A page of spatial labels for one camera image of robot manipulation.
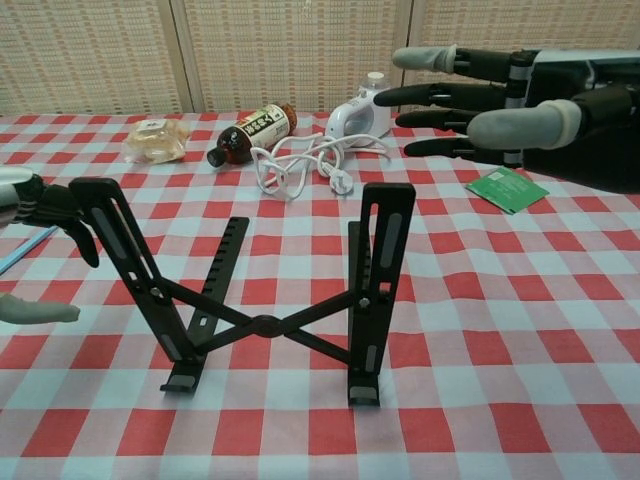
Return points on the left five-finger robot hand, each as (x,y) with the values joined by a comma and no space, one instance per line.
(45,205)

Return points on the right five-finger robot hand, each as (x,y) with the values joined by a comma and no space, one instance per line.
(590,135)

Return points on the black folding stand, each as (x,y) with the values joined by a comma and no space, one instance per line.
(265,326)

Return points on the light blue toothbrush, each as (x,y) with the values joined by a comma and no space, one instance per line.
(25,250)

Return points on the green foil packet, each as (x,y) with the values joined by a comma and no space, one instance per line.
(505,190)

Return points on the clear bag of snacks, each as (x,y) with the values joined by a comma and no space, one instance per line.
(155,140)

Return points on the woven bamboo screen panel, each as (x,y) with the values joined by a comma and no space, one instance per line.
(500,20)
(100,50)
(300,45)

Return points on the brown drink bottle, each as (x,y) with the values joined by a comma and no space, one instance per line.
(250,135)

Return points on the white handheld steamer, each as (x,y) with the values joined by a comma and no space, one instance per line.
(357,120)

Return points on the red white checked tablecloth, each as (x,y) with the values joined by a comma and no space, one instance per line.
(500,400)

